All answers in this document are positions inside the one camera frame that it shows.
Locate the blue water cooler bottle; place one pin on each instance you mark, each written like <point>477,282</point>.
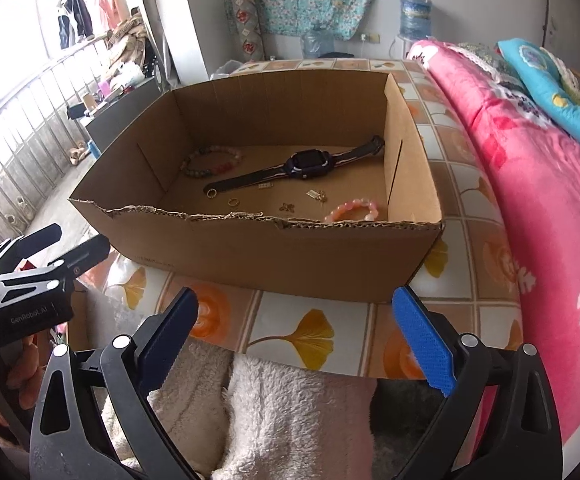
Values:
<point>416,15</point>

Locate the pile of brown clothes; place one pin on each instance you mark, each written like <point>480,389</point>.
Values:
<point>129,37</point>

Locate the pink hanging garment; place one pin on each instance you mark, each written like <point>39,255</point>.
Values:
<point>113,2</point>

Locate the white fleece garment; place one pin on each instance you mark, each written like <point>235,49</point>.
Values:
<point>280,420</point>

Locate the pink floral blanket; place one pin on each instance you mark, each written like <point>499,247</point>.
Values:
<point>545,240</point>

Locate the clear empty water jug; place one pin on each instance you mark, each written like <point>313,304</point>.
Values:
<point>316,42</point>

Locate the dark hanging jacket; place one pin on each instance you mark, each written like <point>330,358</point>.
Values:
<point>75,17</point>

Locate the pair of beige slippers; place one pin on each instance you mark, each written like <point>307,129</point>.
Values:
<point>82,153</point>

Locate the person's left hand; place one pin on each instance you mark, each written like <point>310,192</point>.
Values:
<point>23,367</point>

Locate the purple smart watch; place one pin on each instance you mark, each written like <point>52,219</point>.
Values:
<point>307,164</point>

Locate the white plastic bag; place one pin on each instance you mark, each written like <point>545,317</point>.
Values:
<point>225,70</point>

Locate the grey lace cloth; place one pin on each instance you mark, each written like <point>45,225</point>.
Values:
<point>485,65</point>

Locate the grey cabinet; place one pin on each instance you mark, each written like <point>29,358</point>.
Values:
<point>124,115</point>

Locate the grey curtain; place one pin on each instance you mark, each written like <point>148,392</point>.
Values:
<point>162,20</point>

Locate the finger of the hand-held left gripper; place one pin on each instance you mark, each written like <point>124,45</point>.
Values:
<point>89,252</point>
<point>44,237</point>

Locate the brown cardboard box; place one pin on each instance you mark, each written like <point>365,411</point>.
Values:
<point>270,255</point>

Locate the blue pillow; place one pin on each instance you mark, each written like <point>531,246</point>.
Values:
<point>550,80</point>

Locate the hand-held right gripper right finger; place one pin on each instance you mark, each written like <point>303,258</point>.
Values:
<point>422,340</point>

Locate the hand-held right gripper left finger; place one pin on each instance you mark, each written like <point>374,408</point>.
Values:
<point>169,340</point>

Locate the metal window railing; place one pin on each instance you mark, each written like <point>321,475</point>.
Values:
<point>14,135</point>

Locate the small gold charm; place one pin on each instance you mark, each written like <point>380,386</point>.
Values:
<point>287,206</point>

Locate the patterned rolled mat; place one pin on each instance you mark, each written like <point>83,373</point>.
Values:
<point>248,27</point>

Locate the white water dispenser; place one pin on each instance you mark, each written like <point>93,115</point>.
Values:
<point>401,46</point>

